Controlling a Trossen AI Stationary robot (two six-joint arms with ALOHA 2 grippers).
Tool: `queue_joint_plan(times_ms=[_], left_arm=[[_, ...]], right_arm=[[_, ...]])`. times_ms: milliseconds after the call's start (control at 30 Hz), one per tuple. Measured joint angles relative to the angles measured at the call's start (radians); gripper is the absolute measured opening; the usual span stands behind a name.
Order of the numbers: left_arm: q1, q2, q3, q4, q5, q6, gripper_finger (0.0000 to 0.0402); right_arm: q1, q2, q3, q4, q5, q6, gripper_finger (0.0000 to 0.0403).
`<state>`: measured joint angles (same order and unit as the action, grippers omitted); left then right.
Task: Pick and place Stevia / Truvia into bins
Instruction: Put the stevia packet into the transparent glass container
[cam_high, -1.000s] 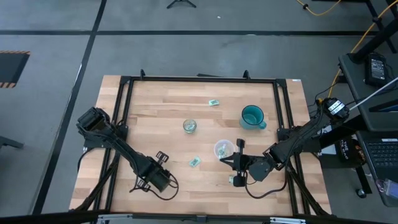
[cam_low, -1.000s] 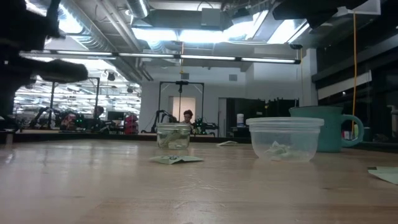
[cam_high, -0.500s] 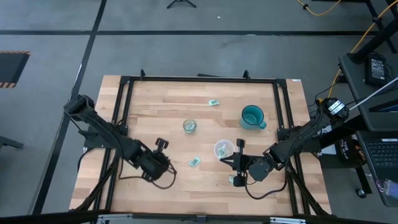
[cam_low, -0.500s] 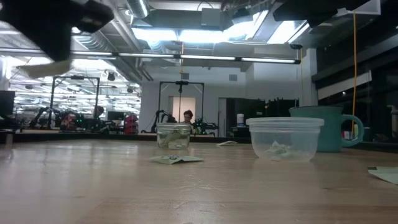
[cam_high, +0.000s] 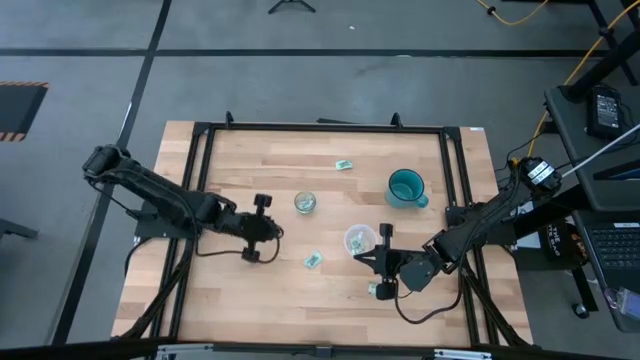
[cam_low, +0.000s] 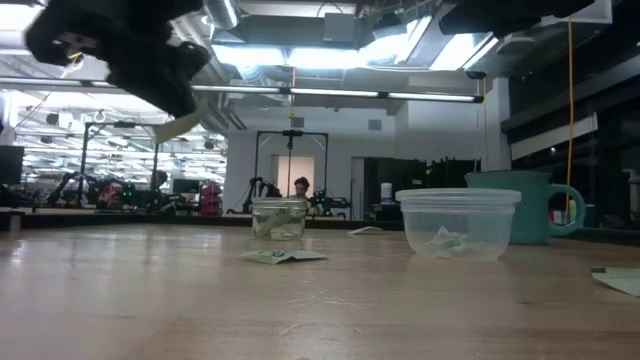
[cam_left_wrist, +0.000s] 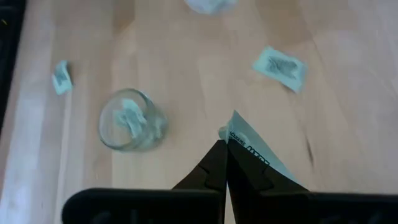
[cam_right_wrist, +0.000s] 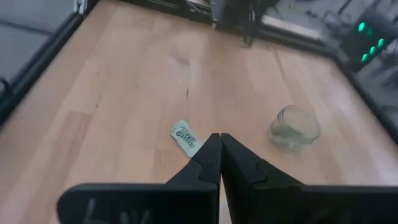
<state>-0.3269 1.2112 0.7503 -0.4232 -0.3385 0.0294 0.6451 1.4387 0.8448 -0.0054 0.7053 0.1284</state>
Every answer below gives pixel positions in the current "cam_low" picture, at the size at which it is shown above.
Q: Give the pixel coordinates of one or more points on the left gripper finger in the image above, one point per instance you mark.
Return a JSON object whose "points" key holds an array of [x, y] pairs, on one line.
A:
{"points": [[160, 85], [195, 57]]}

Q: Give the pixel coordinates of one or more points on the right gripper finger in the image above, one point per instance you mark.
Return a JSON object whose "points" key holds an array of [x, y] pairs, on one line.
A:
{"points": [[475, 20]]}

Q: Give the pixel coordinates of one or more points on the green-white sweetener packet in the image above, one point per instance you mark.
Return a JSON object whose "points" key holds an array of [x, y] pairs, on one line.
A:
{"points": [[622, 281], [450, 242], [280, 256]]}

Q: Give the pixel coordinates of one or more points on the black background robot arm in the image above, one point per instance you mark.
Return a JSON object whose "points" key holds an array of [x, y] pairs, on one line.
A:
{"points": [[260, 185], [327, 201]]}

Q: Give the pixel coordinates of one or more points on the person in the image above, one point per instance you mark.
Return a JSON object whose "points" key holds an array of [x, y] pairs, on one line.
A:
{"points": [[159, 179], [301, 186]]}

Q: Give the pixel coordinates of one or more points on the ceiling light strip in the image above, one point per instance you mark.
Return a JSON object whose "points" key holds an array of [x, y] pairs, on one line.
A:
{"points": [[30, 81]]}

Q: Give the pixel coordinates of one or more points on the red cart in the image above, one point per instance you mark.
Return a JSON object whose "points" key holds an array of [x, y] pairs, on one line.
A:
{"points": [[211, 200]]}

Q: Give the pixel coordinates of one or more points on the grey ceiling unit box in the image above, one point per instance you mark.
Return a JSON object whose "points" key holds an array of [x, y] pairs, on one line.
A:
{"points": [[339, 27]]}

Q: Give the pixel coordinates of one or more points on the long ceiling light fixture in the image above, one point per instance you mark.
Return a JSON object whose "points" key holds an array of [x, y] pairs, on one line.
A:
{"points": [[335, 92]]}

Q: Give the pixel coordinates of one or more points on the dark cabinet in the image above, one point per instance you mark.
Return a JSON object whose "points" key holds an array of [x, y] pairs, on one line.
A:
{"points": [[415, 175]]}

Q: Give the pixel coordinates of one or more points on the small glass jar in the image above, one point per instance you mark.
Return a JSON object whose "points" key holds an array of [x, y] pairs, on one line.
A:
{"points": [[279, 202]]}

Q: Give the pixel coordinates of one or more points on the black monitor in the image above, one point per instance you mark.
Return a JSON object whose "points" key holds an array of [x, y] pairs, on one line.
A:
{"points": [[11, 165]]}

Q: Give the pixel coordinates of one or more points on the clear plastic bowl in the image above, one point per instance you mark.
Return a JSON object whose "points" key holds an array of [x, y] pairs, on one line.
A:
{"points": [[457, 200]]}

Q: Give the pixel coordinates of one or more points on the white wipes canister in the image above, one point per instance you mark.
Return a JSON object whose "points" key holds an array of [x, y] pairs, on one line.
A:
{"points": [[386, 194]]}

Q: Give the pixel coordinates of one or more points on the blue enamel mug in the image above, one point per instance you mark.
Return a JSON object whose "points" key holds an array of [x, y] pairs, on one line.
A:
{"points": [[530, 210]]}

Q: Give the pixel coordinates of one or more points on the light green canister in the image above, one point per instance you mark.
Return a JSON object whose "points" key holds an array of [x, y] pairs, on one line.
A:
{"points": [[573, 210]]}

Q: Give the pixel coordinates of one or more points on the white bottle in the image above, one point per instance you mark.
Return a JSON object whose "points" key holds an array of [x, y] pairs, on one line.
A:
{"points": [[634, 195]]}

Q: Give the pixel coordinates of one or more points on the silver ventilation duct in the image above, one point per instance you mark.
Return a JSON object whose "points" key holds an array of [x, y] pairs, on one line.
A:
{"points": [[222, 12]]}

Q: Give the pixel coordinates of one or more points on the black dome camera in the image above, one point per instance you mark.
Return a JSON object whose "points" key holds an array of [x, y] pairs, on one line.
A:
{"points": [[476, 75]]}

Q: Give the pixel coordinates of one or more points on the black station frame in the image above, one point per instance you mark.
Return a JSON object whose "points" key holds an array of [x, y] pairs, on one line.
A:
{"points": [[120, 124], [291, 133]]}

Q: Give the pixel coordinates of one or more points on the grey wall vent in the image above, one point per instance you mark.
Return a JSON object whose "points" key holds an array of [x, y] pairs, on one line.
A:
{"points": [[297, 122], [374, 125]]}

